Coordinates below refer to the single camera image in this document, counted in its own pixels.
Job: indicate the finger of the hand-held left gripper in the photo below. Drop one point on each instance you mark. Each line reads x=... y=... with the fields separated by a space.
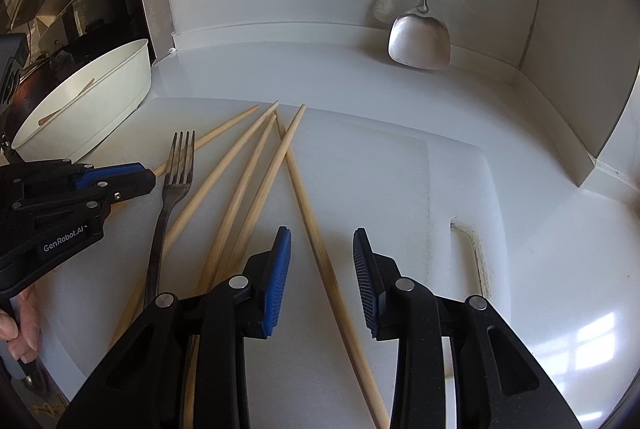
x=130 y=189
x=115 y=174

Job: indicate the person's left hand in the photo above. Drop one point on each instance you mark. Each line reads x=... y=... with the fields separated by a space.
x=20 y=329

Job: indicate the metal fork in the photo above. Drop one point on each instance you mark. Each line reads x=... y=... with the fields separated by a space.
x=177 y=169

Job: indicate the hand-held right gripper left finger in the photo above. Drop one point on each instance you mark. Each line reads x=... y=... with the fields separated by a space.
x=277 y=284

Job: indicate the white round plastic basin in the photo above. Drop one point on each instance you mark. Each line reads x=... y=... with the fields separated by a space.
x=117 y=101

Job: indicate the white plastic cutting board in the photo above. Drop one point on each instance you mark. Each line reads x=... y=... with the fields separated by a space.
x=375 y=169

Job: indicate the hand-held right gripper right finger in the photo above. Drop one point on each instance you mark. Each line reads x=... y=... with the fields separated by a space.
x=367 y=284

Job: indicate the tan wooden chopstick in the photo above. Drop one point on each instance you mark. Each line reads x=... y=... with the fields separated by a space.
x=225 y=166
x=270 y=174
x=320 y=259
x=225 y=126
x=240 y=204
x=65 y=105

